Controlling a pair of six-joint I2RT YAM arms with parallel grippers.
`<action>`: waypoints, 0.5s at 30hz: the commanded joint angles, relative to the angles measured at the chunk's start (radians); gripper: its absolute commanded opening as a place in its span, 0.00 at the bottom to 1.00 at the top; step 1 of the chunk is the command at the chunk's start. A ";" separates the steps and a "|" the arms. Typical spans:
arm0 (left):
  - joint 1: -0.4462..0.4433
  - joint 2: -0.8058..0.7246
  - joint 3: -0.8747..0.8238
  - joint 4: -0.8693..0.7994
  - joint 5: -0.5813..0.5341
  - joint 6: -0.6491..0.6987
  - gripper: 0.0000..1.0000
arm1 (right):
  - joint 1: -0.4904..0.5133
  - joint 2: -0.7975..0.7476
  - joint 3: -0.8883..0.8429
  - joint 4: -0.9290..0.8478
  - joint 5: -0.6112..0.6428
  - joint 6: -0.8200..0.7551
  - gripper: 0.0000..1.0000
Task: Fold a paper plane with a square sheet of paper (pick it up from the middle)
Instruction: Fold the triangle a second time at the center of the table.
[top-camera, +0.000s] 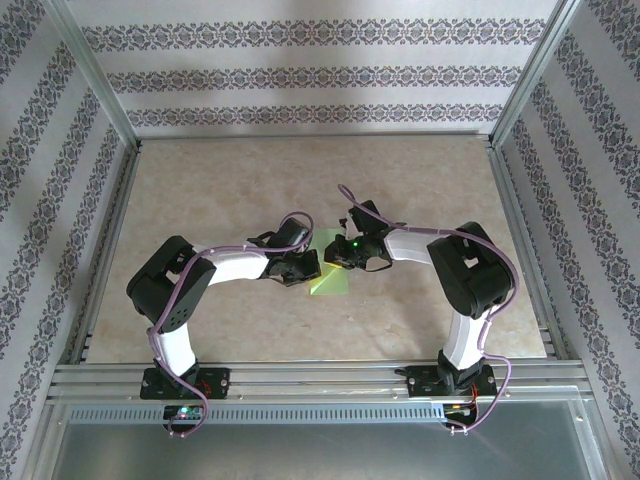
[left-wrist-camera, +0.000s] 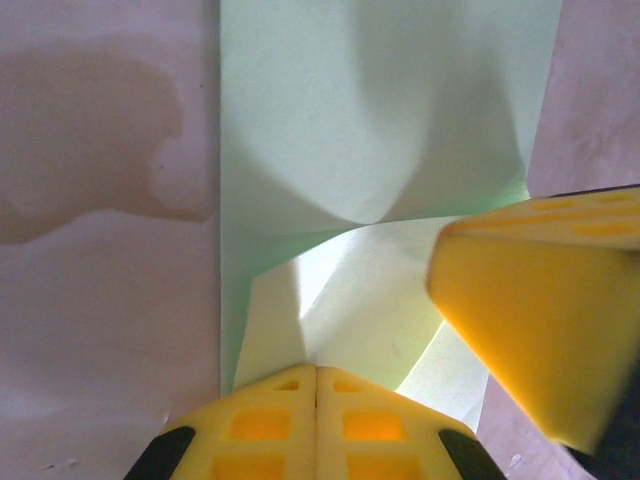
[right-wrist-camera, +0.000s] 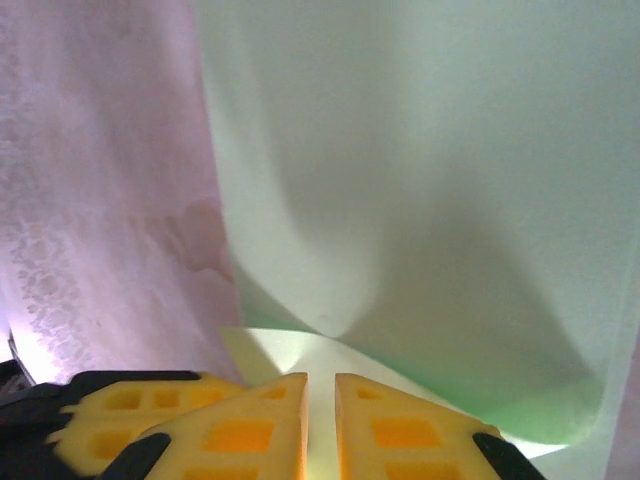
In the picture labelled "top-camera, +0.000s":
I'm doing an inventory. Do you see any aluminium frame post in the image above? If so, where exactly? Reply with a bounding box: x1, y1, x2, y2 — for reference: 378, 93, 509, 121
42, 0, 144, 151
488, 0, 586, 149

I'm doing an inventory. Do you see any purple cable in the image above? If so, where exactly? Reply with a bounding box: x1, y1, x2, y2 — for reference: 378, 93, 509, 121
149, 211, 316, 439
337, 183, 520, 434

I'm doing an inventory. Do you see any aluminium side rail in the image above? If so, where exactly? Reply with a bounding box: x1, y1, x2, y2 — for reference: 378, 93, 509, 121
69, 142, 144, 366
487, 139, 571, 362

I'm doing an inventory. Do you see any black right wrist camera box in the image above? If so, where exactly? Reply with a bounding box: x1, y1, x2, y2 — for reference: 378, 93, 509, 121
348, 199, 383, 235

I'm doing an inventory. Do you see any controller board with green light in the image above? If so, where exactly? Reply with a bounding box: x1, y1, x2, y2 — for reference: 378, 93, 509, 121
163, 405, 205, 421

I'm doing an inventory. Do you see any grey sheet metal panel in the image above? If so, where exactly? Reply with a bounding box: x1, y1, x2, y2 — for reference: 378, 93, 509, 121
34, 399, 611, 480

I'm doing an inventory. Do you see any thin aluminium rail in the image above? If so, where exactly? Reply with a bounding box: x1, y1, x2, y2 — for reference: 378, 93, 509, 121
135, 130, 496, 143

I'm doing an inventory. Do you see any wide aluminium mounting rail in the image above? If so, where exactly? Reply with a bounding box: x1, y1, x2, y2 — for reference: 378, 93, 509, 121
47, 362, 595, 404

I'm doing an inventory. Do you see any green paper sheet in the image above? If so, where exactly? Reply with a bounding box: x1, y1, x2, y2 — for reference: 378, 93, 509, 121
308, 227, 352, 298

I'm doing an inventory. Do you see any slotted grey cable duct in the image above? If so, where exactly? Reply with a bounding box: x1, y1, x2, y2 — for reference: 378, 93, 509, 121
67, 403, 447, 426

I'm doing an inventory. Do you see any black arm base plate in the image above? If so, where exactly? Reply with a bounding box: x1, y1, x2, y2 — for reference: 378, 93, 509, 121
405, 363, 497, 400
139, 367, 232, 401

